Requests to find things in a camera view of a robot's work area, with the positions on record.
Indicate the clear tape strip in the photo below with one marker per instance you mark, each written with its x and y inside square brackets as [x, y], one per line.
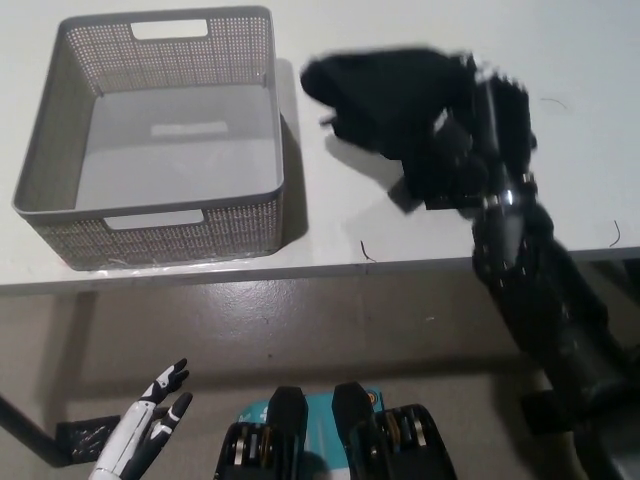
[150, 266]

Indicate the black t-shirt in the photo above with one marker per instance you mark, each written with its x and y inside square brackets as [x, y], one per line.
[380, 110]

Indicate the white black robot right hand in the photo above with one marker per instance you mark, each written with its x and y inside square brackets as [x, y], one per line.
[505, 130]

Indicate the grey perforated plastic basket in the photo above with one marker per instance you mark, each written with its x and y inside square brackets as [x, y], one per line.
[240, 235]

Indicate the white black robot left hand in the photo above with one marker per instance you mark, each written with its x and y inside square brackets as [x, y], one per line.
[130, 430]

